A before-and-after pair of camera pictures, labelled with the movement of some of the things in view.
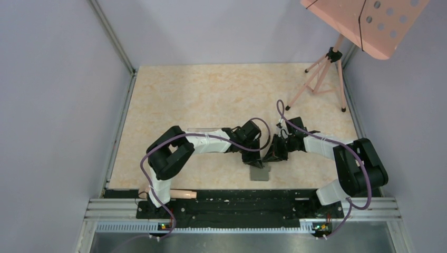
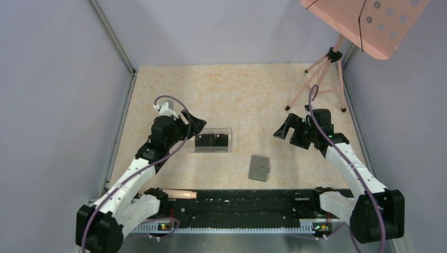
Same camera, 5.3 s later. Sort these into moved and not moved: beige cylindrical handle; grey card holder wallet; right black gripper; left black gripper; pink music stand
Moved: right black gripper; left black gripper
Not moved: pink music stand; grey card holder wallet; beige cylindrical handle
